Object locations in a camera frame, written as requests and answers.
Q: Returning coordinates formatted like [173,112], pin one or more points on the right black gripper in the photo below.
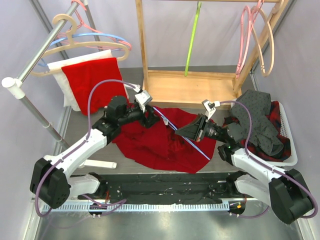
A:
[195,130]

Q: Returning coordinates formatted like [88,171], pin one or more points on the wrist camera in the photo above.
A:
[143,98]
[210,108]

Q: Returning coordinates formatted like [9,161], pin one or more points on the green hanger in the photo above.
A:
[192,38]

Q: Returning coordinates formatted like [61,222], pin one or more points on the pink hanger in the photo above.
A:
[247,20]
[91,25]

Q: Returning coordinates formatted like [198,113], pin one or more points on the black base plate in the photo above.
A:
[167,188]

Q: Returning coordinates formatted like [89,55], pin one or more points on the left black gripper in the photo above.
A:
[151,118]

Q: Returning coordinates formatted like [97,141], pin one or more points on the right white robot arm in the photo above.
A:
[285,191]

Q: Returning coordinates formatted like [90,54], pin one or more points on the grey dotted garment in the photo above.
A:
[263,133]

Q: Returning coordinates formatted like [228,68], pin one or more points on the red plaid garment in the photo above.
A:
[275,118]

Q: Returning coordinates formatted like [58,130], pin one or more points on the beige wooden hanger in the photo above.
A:
[67,18]
[269,25]

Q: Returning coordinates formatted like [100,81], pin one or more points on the dark red skirt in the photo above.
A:
[159,148]

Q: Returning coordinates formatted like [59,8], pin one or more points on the blue hanger left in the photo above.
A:
[67,41]

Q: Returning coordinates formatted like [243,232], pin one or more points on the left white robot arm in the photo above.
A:
[52,180]

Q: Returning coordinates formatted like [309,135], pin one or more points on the pink hanger right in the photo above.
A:
[247,20]

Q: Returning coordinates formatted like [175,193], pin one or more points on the white hung cloth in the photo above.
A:
[69,98]

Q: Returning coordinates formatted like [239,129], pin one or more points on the white plastic laundry basket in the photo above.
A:
[285,131]

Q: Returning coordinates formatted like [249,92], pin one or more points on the bright red hung garment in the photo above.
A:
[82,78]

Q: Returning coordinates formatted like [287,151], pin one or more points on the pink hanger left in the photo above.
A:
[91,25]

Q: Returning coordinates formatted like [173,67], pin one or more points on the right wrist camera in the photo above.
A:
[210,108]

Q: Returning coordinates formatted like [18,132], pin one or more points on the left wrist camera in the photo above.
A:
[143,98]

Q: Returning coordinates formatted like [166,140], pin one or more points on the beige wooden hanger left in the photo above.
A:
[67,18]

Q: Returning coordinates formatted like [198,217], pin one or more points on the white cable duct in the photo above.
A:
[82,206]

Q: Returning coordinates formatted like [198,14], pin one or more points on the beige wooden hanger right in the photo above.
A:
[269,25]

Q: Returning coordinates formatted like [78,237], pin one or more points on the wooden clothes rack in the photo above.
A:
[170,88]

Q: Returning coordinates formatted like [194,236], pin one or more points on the blue wire hanger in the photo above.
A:
[167,122]

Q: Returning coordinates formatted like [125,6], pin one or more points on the metal clothes rack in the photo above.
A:
[14,84]

